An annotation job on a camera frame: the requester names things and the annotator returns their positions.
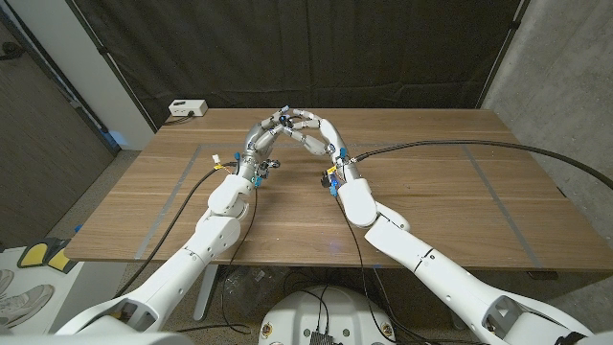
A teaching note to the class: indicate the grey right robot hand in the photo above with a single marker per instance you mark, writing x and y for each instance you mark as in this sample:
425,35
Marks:
333,136

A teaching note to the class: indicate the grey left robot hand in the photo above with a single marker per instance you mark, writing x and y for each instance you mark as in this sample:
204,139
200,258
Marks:
256,144

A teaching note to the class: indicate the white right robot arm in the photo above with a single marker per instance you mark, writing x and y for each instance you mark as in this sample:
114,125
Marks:
397,244

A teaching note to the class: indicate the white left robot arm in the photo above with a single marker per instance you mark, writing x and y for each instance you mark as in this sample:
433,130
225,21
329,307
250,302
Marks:
215,235

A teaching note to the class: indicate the small metal clip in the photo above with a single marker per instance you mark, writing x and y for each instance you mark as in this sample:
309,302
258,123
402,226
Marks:
274,164

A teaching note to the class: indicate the grey tape rectangle outline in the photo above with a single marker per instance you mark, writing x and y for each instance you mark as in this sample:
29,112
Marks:
407,144

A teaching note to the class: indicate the white power outlet box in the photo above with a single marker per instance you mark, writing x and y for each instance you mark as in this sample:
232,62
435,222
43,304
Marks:
188,108

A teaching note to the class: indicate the black backdrop curtain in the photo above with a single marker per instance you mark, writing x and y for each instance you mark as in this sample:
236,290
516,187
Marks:
306,48

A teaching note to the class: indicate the clear plastic bag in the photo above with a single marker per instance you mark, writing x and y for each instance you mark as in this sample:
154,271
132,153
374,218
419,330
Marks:
244,282

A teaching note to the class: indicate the blue tape patch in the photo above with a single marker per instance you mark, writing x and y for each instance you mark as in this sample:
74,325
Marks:
112,139

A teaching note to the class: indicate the white table leg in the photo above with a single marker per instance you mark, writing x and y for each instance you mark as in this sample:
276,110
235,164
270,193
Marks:
203,297

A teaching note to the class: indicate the white robot torso base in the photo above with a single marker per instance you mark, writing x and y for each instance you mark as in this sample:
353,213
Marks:
297,316

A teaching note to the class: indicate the black module on torso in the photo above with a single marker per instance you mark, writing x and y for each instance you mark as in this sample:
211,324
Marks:
322,338

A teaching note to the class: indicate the dark brown wooden door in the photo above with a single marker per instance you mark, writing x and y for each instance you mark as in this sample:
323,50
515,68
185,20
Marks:
43,144

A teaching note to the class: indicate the yellow black foot pedal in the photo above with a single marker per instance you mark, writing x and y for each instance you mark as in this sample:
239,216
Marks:
60,260
33,254

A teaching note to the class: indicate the white floor board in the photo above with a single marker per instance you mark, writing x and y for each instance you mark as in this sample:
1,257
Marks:
29,278

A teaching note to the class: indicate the grey sneaker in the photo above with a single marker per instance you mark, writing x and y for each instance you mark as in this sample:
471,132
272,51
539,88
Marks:
4,280
24,303

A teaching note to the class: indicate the black backdrop frame pole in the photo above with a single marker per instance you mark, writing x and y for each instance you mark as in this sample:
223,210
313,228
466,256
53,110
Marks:
102,49
515,24

